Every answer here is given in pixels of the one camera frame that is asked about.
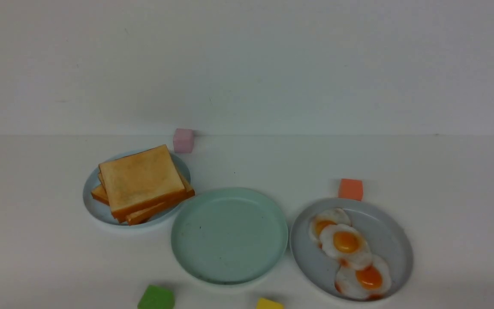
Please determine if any fried egg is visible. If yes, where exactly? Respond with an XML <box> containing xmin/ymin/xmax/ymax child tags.
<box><xmin>308</xmin><ymin>208</ymin><xmax>352</xmax><ymax>248</ymax></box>
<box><xmin>319</xmin><ymin>224</ymin><xmax>373</xmax><ymax>270</ymax></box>
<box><xmin>334</xmin><ymin>255</ymin><xmax>392</xmax><ymax>301</ymax></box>

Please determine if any pink foam cube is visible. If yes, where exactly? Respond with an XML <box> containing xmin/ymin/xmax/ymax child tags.
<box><xmin>173</xmin><ymin>128</ymin><xmax>195</xmax><ymax>153</ymax></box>

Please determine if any mint green centre plate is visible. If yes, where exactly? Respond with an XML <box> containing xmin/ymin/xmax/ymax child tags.
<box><xmin>171</xmin><ymin>188</ymin><xmax>289</xmax><ymax>286</ymax></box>

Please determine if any orange foam cube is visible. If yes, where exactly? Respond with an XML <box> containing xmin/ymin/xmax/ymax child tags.
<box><xmin>338</xmin><ymin>179</ymin><xmax>364</xmax><ymax>201</ymax></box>

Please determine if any grey egg plate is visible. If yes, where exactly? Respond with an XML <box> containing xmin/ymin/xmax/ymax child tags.
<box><xmin>289</xmin><ymin>198</ymin><xmax>414</xmax><ymax>304</ymax></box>

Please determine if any yellow foam cube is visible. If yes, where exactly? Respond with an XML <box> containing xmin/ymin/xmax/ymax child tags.
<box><xmin>256</xmin><ymin>298</ymin><xmax>284</xmax><ymax>309</ymax></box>

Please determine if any light blue bread plate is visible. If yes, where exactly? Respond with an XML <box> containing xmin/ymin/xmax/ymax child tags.
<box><xmin>82</xmin><ymin>150</ymin><xmax>192</xmax><ymax>230</ymax></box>

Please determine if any green foam cube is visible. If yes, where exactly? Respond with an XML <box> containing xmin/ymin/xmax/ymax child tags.
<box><xmin>137</xmin><ymin>285</ymin><xmax>176</xmax><ymax>309</ymax></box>

